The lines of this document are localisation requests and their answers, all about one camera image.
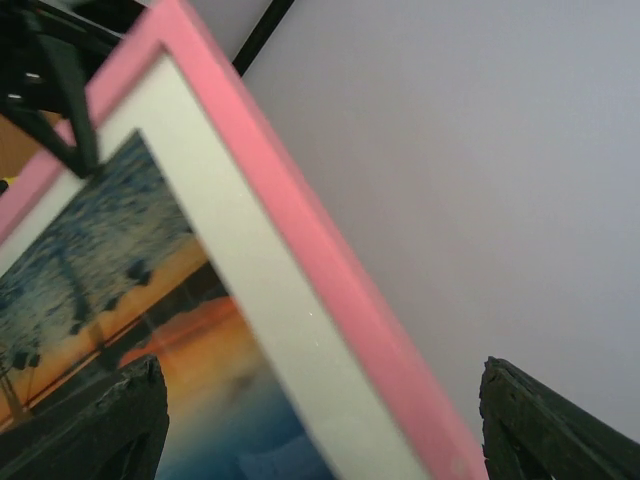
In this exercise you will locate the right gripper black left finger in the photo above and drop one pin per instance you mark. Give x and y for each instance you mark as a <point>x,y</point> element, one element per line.
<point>114,428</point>

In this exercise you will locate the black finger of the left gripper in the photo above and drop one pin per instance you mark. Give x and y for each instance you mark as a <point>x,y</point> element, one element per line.
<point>43,81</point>

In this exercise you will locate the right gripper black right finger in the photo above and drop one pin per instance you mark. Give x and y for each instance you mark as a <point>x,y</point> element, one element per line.
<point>532,432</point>

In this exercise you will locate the sunset lake photo print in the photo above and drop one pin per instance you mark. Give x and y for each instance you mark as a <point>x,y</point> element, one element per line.
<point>120,274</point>

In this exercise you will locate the pink wooden picture frame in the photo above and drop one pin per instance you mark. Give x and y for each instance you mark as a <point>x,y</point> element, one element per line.
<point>441,441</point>

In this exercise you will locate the white mat board passepartout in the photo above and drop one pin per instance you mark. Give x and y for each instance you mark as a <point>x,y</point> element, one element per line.
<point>324,380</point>

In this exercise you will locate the yellow handled screwdriver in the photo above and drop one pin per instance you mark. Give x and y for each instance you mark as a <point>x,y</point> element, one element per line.
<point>5,183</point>

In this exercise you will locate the left black corner post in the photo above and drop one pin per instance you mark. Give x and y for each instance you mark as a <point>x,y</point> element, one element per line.
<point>261,33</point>

